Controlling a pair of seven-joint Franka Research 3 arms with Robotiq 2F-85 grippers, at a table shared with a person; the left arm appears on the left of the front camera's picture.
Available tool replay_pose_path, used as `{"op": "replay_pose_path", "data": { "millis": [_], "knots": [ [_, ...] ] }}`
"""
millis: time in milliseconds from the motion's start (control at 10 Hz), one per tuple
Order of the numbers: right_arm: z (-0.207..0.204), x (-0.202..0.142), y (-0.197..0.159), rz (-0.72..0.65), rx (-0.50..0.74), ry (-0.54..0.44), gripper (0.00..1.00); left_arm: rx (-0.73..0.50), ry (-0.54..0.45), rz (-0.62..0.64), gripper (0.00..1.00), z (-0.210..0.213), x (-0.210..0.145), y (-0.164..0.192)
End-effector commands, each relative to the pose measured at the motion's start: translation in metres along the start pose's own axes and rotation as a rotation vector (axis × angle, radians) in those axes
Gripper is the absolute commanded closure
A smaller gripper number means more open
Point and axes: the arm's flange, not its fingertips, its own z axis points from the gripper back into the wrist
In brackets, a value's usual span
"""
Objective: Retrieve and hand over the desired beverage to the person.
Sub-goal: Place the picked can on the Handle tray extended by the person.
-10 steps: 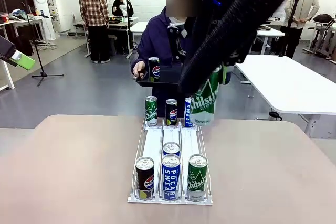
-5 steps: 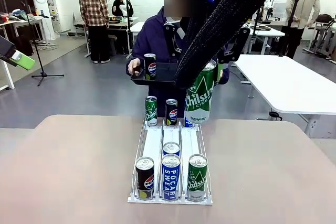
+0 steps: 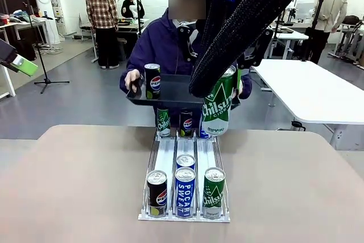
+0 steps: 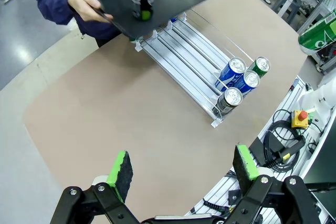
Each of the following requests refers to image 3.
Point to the small black floor object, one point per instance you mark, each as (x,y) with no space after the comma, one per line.
(298,125)

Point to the large white table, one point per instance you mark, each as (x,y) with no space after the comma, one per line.
(312,89)

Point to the person's left hand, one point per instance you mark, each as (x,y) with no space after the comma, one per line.
(242,88)

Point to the black microphone stand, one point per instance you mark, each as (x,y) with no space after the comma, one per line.
(42,63)

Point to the black camera tripod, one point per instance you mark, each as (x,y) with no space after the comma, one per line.
(314,26)

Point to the white desk with black mat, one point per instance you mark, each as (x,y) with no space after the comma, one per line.
(293,35)

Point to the person's left forearm purple sleeve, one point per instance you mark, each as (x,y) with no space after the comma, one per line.
(248,88)

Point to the person's right hand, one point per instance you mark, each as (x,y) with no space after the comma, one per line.
(132,76)

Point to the person in beige jacket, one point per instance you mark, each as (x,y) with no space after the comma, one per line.
(331,9)

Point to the person in purple jacket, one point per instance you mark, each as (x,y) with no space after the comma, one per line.
(159,46)

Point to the clear three-lane can rack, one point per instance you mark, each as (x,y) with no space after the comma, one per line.
(167,152)

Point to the black Pepsi can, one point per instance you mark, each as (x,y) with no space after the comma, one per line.
(186,125)
(152,83)
(157,194)

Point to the black bag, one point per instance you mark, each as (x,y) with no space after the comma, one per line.
(24,52)

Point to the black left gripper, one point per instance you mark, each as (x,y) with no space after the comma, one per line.
(7,52)

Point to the white table with clutter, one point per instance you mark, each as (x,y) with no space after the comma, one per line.
(28,22)

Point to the black plastic serving tray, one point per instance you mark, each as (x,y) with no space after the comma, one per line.
(176,92)

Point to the green Chilsung cider can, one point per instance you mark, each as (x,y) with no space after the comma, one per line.
(214,197)
(217,112)
(163,123)

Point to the blue Pocari Sweat can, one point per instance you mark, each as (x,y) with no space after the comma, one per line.
(185,197)
(202,129)
(185,161)

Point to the white lab robot arm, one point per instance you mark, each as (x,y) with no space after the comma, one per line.
(130,4)

